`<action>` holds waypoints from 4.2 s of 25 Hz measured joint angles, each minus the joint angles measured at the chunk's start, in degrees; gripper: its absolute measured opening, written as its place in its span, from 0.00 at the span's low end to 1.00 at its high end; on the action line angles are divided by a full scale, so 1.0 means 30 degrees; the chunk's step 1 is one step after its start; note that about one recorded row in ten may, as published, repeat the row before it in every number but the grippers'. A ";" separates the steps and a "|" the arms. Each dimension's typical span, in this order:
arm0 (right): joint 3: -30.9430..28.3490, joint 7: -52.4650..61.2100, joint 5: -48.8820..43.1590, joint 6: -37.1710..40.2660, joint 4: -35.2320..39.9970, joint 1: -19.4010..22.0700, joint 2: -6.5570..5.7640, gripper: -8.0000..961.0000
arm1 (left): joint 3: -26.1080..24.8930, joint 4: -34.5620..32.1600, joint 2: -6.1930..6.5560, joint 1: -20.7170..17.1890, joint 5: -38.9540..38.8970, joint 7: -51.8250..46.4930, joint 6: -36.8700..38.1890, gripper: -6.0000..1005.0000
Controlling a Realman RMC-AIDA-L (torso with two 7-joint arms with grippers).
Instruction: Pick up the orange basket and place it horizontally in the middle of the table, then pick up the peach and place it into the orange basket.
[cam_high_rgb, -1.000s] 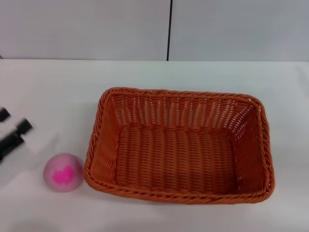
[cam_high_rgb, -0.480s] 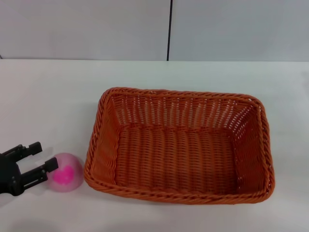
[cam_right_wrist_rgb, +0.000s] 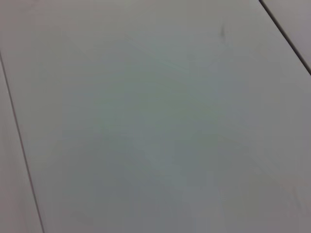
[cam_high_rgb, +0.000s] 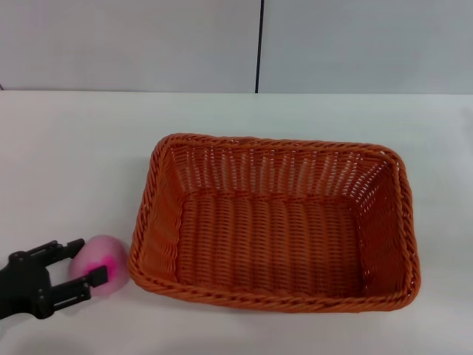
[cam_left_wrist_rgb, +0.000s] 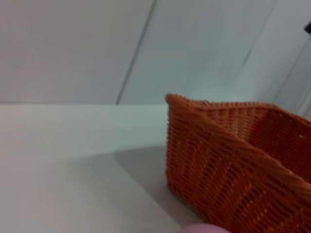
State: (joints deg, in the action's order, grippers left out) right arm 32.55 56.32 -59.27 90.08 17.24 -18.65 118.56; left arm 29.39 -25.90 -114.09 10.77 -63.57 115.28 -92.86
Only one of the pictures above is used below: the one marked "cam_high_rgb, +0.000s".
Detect orange woven plastic basket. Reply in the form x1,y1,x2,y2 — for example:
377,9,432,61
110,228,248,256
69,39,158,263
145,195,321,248
127,132,422,314

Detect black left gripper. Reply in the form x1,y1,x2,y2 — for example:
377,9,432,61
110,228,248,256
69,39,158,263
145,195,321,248
0,238,110,320

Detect pink ball with magenta patch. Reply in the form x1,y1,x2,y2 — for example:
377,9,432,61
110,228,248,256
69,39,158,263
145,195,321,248
68,234,131,297

